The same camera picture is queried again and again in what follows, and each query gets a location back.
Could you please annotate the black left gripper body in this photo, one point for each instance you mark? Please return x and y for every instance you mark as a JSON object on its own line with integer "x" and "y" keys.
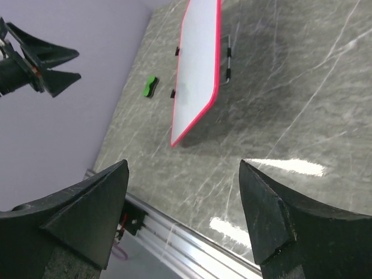
{"x": 16, "y": 71}

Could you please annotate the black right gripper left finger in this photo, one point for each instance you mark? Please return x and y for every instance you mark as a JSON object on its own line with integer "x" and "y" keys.
{"x": 68, "y": 234}

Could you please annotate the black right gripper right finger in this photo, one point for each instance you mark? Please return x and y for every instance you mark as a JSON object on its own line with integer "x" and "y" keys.
{"x": 295, "y": 236}

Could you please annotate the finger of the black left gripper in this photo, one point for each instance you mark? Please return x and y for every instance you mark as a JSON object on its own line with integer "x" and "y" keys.
{"x": 39, "y": 53}
{"x": 55, "y": 82}

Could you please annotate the green whiteboard eraser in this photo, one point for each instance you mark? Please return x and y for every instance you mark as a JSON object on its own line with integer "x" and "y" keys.
{"x": 150, "y": 87}

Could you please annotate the red framed whiteboard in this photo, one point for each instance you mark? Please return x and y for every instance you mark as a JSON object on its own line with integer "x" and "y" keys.
{"x": 198, "y": 69}

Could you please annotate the metal wire whiteboard stand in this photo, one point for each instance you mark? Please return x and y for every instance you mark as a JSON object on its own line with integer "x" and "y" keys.
{"x": 228, "y": 70}

